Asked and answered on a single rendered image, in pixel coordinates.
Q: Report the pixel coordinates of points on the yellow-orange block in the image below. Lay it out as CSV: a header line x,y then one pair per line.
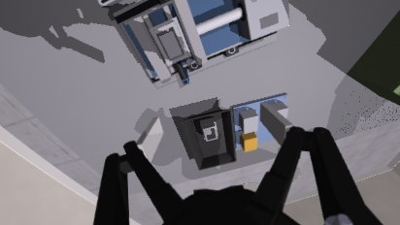
x,y
249,141

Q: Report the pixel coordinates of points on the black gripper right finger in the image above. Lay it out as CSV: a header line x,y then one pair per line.
x,y
340,200

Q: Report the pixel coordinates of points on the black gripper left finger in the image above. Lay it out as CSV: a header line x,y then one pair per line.
x,y
112,205

